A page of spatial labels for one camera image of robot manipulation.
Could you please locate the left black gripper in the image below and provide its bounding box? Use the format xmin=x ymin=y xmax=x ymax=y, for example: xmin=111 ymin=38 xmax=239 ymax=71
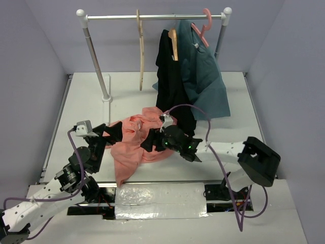
xmin=87 ymin=121 xmax=123 ymax=172

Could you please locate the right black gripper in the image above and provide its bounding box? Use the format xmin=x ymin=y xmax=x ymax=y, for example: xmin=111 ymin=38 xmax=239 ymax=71
xmin=140 ymin=128 xmax=181 ymax=153

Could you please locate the salmon pink t shirt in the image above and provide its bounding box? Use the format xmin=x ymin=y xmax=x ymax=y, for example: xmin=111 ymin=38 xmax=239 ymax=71
xmin=107 ymin=107 xmax=174 ymax=187

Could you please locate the light wooden hanger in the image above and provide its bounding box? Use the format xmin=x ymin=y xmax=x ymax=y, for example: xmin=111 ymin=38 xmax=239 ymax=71
xmin=136 ymin=9 xmax=144 ymax=91

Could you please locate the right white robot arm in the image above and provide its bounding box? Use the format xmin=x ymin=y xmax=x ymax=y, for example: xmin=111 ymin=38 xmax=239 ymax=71
xmin=141 ymin=125 xmax=281 ymax=199

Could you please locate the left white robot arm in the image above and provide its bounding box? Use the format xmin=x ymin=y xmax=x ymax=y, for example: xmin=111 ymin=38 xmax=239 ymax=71
xmin=1 ymin=120 xmax=123 ymax=243

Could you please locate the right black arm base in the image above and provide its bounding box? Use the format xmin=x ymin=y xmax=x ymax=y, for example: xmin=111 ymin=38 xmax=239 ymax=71
xmin=203 ymin=180 xmax=248 ymax=213

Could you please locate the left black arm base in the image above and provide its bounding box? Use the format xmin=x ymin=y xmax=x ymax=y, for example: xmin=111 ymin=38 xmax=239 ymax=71
xmin=67 ymin=184 xmax=116 ymax=220

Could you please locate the black t shirt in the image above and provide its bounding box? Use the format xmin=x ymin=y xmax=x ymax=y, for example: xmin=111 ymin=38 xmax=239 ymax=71
xmin=155 ymin=29 xmax=197 ymax=136

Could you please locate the teal t shirt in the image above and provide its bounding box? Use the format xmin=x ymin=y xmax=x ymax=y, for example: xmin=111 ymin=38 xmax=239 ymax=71
xmin=152 ymin=19 xmax=231 ymax=120

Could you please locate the wooden hanger with black shirt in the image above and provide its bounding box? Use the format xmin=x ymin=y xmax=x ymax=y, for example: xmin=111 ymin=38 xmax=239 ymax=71
xmin=168 ymin=27 xmax=178 ymax=61

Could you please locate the pink plastic hanger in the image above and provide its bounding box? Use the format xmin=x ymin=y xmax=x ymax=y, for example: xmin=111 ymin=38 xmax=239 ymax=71
xmin=191 ymin=8 xmax=212 ymax=47

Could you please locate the white and silver clothes rack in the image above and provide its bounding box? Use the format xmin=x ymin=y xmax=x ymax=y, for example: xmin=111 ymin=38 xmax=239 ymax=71
xmin=76 ymin=7 xmax=233 ymax=123

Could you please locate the silver foil cover panel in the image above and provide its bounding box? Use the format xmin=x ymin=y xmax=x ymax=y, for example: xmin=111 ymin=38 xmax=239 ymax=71
xmin=115 ymin=183 xmax=208 ymax=220

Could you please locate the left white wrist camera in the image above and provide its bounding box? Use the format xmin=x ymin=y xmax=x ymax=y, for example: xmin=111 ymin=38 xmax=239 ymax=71
xmin=73 ymin=120 xmax=98 ymax=138

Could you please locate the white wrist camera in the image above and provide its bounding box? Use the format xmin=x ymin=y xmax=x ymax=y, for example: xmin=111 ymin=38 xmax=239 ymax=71
xmin=73 ymin=120 xmax=98 ymax=138
xmin=159 ymin=114 xmax=177 ymax=133

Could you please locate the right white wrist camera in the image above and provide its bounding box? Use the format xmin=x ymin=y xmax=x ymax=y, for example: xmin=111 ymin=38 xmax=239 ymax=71
xmin=159 ymin=114 xmax=177 ymax=133

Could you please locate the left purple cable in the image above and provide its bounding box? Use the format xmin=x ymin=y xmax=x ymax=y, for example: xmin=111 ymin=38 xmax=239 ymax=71
xmin=3 ymin=128 xmax=89 ymax=240

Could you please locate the purple cable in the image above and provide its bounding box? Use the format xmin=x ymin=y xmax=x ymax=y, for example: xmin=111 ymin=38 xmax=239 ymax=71
xmin=162 ymin=104 xmax=269 ymax=232
xmin=3 ymin=128 xmax=89 ymax=240

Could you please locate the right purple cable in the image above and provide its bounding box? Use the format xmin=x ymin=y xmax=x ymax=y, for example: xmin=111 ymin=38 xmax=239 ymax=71
xmin=162 ymin=104 xmax=269 ymax=232

